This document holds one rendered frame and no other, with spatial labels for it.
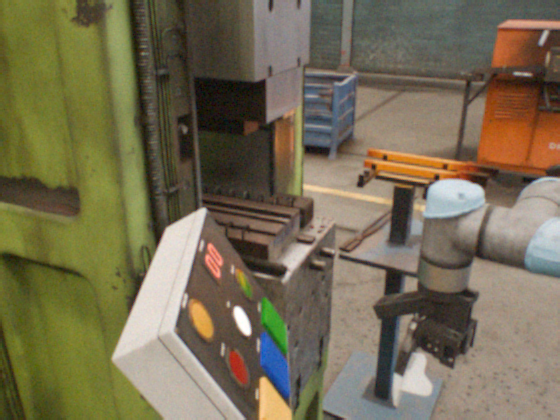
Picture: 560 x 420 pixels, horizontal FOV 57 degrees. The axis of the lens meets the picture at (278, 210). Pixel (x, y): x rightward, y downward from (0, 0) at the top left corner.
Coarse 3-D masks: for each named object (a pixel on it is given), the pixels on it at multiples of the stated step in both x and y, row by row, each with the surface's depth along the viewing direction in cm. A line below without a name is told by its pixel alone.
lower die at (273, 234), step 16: (208, 208) 137; (256, 208) 136; (272, 208) 138; (288, 208) 138; (224, 224) 130; (240, 224) 129; (256, 224) 129; (272, 224) 129; (288, 224) 132; (240, 240) 124; (256, 240) 123; (272, 240) 123; (288, 240) 133; (256, 256) 124; (272, 256) 125
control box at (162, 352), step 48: (192, 240) 75; (144, 288) 69; (192, 288) 65; (240, 288) 82; (144, 336) 57; (192, 336) 59; (240, 336) 72; (144, 384) 58; (192, 384) 58; (240, 384) 64
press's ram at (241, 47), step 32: (192, 0) 101; (224, 0) 98; (256, 0) 96; (288, 0) 109; (192, 32) 103; (224, 32) 100; (256, 32) 98; (288, 32) 112; (224, 64) 103; (256, 64) 101; (288, 64) 115
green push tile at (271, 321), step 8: (264, 304) 88; (264, 312) 85; (272, 312) 89; (264, 320) 83; (272, 320) 86; (280, 320) 91; (264, 328) 83; (272, 328) 84; (280, 328) 88; (272, 336) 84; (280, 336) 86; (280, 344) 85
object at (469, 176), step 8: (368, 160) 176; (376, 160) 176; (384, 168) 172; (392, 168) 171; (400, 168) 170; (408, 168) 168; (416, 168) 168; (424, 168) 168; (424, 176) 167; (432, 176) 166; (448, 176) 163; (456, 176) 161; (464, 176) 162; (472, 176) 160; (480, 176) 159; (488, 176) 158; (480, 184) 160
